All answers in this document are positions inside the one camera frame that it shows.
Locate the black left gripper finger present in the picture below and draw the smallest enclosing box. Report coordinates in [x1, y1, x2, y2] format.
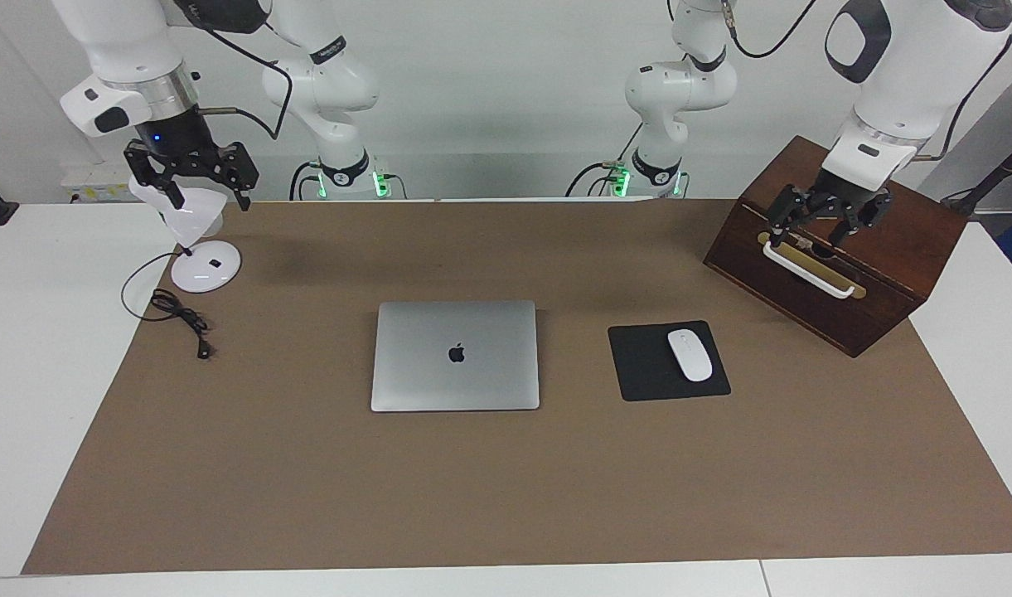
[828, 206, 872, 249]
[767, 186, 814, 249]

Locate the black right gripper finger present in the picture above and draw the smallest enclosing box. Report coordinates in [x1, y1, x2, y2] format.
[215, 143, 260, 212]
[124, 143, 186, 209]

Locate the silver laptop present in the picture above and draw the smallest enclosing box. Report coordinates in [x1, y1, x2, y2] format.
[370, 300, 541, 413]

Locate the dark brown wooden box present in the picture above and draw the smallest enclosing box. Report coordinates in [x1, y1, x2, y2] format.
[703, 135, 969, 358]

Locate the white desk lamp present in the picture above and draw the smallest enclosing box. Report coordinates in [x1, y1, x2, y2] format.
[128, 167, 243, 294]

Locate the black stand pole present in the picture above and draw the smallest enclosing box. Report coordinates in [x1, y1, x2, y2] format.
[941, 133, 1012, 218]

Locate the white computer mouse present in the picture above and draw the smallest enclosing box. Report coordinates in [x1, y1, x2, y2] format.
[667, 329, 714, 383]

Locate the black mouse pad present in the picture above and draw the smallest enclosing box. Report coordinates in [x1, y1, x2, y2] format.
[608, 320, 732, 403]

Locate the brown table mat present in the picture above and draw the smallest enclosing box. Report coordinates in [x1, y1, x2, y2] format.
[21, 197, 1012, 575]

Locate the black base cable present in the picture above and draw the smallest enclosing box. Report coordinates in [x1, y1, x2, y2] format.
[288, 160, 322, 201]
[564, 124, 643, 200]

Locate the white wall power strip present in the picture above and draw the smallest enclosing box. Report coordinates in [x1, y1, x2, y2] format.
[61, 163, 135, 205]

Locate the white box handle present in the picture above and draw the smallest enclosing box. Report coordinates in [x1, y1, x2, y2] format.
[761, 239, 856, 299]

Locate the brass handle plate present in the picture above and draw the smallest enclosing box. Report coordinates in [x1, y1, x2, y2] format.
[757, 231, 868, 300]

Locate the black lamp power cord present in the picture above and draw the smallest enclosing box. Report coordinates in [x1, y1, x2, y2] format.
[121, 251, 215, 361]

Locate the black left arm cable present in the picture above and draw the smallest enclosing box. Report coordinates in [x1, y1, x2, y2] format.
[721, 0, 1012, 163]

